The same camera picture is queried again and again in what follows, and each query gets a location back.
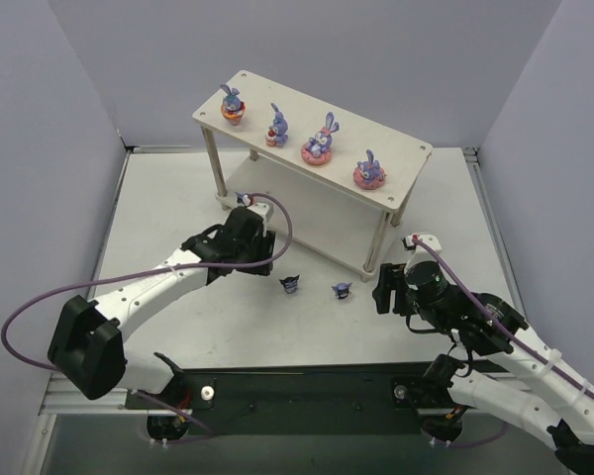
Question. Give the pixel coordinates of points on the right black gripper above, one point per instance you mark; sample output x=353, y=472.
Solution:
x=391, y=285

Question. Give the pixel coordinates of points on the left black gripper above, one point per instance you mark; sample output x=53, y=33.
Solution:
x=259, y=252

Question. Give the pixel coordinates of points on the purple imp figure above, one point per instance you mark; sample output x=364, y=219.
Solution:
x=244, y=199

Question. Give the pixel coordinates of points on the black-headed figure purple bow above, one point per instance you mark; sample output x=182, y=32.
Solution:
x=290, y=284

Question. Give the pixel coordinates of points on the purple bunny with red cake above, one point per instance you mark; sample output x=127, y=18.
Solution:
x=277, y=132

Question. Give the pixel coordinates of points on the purple-headed figure black bow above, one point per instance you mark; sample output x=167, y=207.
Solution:
x=341, y=290

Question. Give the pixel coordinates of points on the large bunny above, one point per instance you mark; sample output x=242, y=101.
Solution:
x=317, y=150

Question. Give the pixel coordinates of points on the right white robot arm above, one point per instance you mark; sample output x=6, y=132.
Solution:
x=509, y=372

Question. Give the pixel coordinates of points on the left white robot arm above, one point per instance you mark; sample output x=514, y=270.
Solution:
x=87, y=345

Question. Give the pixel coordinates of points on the light wooden two-tier shelf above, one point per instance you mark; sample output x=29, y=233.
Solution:
x=345, y=180

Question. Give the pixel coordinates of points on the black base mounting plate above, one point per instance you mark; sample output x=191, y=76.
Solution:
x=358, y=399

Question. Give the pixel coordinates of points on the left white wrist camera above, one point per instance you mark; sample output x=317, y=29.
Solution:
x=263, y=210

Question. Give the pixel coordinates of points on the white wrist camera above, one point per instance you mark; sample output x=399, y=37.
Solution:
x=263, y=210
x=421, y=248

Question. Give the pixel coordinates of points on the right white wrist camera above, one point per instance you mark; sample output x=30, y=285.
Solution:
x=421, y=248

